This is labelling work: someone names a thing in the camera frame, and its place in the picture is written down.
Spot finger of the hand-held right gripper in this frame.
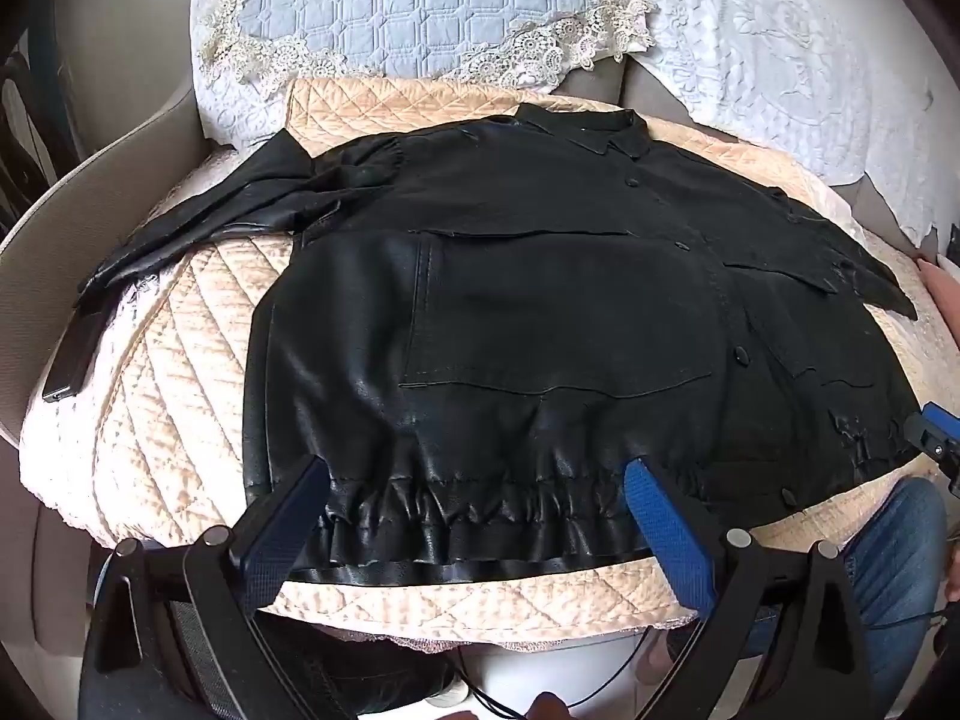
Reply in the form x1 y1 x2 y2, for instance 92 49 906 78
902 401 960 500

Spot grey sofa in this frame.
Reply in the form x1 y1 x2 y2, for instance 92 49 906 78
0 0 942 616

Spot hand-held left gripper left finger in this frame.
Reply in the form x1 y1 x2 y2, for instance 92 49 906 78
79 454 335 720

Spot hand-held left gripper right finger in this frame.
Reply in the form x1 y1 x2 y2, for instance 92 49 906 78
622 456 878 720

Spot white plastic object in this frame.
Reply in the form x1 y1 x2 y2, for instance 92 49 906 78
427 626 676 720

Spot white embossed lace cover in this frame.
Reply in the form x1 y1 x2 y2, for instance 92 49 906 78
622 0 960 248

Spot white lace seat cover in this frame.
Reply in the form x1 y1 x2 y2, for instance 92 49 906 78
19 142 256 548

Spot blue quilted lace-trimmed cover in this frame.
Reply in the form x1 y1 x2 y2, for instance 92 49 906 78
191 0 657 151

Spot person's leg in blue jeans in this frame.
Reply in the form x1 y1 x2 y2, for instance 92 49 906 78
750 476 957 706

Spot black leather jacket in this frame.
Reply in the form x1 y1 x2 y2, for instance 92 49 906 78
75 105 920 590

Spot beige quilted mat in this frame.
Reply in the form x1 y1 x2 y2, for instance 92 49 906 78
97 75 946 646

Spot black phone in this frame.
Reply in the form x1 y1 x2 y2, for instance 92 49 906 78
41 307 113 402

